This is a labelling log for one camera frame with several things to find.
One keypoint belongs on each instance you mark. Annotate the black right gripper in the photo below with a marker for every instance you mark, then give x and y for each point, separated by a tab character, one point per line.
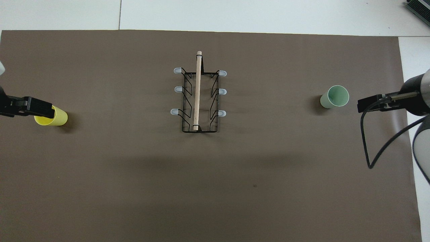
415	95

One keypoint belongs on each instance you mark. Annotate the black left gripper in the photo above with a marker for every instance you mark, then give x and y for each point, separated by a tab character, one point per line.
2	104

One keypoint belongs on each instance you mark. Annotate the yellow plastic cup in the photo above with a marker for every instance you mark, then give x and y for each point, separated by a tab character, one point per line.
60	118

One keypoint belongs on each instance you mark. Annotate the light green plastic cup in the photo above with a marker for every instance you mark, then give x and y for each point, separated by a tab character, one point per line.
337	95

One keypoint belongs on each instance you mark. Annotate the brown table mat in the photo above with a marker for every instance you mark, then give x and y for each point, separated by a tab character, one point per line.
100	168

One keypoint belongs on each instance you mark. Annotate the green black electronic device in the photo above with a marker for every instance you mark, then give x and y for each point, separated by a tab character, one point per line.
420	6

